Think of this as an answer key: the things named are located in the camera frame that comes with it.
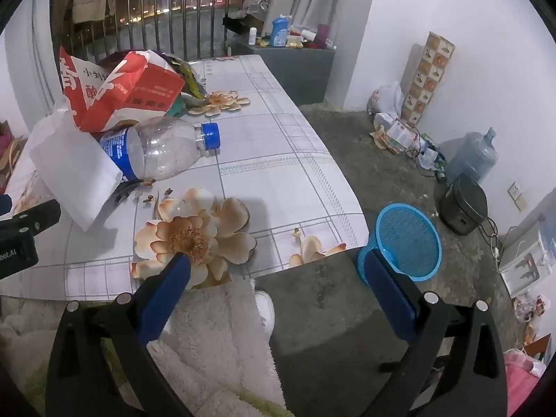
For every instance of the yellow food sachet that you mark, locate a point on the yellow food sachet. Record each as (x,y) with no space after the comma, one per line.
(294,42)

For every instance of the black bag on floor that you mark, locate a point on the black bag on floor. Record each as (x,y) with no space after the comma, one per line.
(462,204)

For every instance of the white tube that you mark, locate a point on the white tube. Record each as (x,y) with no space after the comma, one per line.
(308,34)

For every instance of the blue water jug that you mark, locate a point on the blue water jug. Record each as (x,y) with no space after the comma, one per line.
(471,158)

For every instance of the blue mesh wastebasket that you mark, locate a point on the blue mesh wastebasket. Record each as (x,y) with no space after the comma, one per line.
(408,234)

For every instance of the small white bottle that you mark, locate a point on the small white bottle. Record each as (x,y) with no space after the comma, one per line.
(253,37)

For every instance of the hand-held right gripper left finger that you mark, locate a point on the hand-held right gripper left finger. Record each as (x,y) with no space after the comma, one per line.
(167,295)

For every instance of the clear plastic bottle blue cap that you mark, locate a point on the clear plastic bottle blue cap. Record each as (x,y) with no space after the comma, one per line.
(169,147)

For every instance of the magenta box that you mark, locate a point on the magenta box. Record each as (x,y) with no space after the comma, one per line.
(322,34)

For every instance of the white paper bag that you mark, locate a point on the white paper bag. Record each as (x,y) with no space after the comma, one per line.
(74,169)

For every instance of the white shoe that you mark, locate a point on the white shoe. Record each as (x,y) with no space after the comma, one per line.
(266,312)

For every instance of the pink cloth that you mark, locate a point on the pink cloth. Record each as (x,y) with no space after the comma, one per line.
(521,382)

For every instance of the white appliance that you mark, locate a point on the white appliance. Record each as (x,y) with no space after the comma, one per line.
(523,263)

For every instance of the grey cabinet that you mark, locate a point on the grey cabinet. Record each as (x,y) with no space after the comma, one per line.
(299,74)

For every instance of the blue detergent bottle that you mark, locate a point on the blue detergent bottle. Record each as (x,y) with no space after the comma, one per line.
(279,32)

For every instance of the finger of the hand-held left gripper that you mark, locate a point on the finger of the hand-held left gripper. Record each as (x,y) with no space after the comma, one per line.
(37,217)

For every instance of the wall socket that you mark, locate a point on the wall socket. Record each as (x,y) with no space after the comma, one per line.
(517,196)

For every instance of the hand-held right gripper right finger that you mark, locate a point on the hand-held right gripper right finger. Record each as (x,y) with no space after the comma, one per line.
(391,299)

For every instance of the floral plastic tablecloth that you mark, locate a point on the floral plastic tablecloth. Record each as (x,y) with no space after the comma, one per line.
(278,173)

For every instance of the white plastic bag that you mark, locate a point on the white plastic bag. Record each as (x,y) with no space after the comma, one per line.
(386,97)

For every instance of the red snack bag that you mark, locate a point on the red snack bag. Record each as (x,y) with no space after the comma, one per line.
(130,91)

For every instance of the metal railing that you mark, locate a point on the metal railing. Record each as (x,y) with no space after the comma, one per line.
(173,17)

